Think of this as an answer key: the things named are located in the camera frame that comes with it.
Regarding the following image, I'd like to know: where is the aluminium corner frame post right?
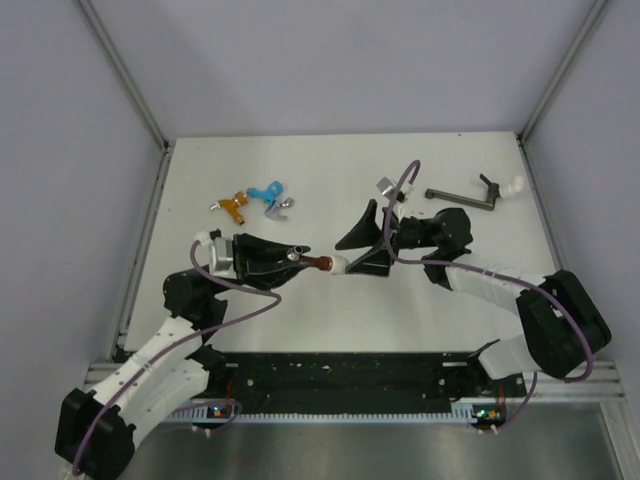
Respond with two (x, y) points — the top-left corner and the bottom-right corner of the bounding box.
(517, 0), (614, 147)

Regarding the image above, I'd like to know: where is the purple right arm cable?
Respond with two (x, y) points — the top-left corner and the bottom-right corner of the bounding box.
(380, 159), (596, 384)

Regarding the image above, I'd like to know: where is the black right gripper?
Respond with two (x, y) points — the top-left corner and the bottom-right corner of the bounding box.
(337, 200), (439, 278)

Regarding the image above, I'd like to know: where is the grey slotted cable duct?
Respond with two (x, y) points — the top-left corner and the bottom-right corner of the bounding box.
(164, 399), (506, 426)

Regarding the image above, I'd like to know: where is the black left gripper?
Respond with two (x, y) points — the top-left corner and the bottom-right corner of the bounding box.
(209, 233), (312, 296)

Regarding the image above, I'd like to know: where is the chrome water faucet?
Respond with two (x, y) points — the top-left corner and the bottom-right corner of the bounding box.
(264, 197), (295, 221)

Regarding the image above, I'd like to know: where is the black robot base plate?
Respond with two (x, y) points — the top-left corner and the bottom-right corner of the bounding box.
(203, 352), (518, 415)

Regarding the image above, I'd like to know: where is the white elbow fitting on faucet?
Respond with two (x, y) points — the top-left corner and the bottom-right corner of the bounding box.
(499, 176), (525, 199)

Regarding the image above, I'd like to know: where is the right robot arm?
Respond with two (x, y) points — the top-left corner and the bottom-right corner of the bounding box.
(335, 200), (612, 396)

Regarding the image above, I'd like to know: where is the aluminium corner frame post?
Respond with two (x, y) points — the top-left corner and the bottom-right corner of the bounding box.
(73, 0), (170, 151)
(517, 0), (614, 147)

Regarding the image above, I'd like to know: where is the grey long-spout faucet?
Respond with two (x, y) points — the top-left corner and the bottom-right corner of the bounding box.
(424, 174), (501, 211)

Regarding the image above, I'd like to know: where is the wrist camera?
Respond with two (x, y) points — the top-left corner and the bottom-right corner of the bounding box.
(194, 229), (235, 278)
(376, 177), (414, 203)

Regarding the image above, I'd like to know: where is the yellow water faucet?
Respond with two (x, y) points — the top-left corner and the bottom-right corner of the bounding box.
(209, 191), (249, 225)

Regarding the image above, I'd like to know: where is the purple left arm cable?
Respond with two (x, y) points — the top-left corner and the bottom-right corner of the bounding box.
(71, 239), (282, 476)

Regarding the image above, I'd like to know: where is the brown water faucet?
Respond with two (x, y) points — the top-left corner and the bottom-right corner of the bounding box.
(286, 245), (334, 272)

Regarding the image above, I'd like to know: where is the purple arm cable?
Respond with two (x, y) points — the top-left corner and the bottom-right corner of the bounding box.
(71, 239), (282, 476)
(380, 159), (596, 384)

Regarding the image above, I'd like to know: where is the blue water faucet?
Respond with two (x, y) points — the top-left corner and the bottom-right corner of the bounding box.
(246, 181), (284, 206)

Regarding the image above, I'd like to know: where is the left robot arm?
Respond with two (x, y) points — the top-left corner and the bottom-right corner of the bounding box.
(54, 230), (312, 479)

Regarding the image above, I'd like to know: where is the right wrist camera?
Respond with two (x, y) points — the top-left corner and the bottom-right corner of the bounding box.
(376, 177), (414, 203)

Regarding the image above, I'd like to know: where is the white elbow pipe fitting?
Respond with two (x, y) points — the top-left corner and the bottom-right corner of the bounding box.
(329, 255), (349, 275)

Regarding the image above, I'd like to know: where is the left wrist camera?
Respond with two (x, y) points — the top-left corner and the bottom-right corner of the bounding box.
(194, 229), (235, 278)

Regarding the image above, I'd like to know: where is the aluminium corner frame post left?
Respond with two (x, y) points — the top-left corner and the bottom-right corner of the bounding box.
(73, 0), (170, 151)

